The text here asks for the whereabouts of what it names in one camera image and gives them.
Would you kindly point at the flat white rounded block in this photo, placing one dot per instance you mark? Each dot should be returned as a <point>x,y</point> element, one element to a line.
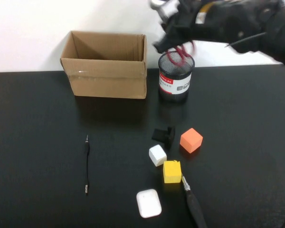
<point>149,203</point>

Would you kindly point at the black mesh pen holder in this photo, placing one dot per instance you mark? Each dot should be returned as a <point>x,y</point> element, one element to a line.
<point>173,83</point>

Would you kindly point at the small white cube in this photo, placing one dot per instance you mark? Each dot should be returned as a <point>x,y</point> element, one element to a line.
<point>157,154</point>

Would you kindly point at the orange foam cube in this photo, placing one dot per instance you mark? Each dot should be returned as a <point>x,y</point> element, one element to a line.
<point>190,141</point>

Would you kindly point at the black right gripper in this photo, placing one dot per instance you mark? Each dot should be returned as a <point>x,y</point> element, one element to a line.
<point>183,23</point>

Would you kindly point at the black plastic bracket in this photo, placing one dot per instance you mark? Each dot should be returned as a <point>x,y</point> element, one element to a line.
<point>160,135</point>

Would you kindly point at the yellow foam cube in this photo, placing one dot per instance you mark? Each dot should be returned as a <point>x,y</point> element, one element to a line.
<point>172,172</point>

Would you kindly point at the black flexible bit extension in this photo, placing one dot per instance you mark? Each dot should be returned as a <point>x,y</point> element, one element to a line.
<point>87,164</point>

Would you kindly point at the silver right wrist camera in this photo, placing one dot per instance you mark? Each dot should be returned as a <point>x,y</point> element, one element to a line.
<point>164,7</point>

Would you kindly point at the open brown cardboard box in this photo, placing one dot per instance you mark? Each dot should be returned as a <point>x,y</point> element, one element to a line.
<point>104,76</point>

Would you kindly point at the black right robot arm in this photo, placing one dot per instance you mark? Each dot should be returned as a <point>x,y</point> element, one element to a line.
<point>247,21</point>

